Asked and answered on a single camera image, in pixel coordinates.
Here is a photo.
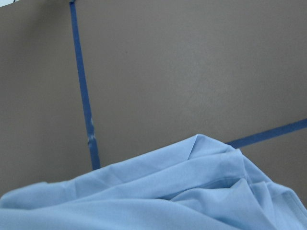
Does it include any light blue t-shirt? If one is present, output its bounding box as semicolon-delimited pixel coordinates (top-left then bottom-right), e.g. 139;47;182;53
0;134;307;230

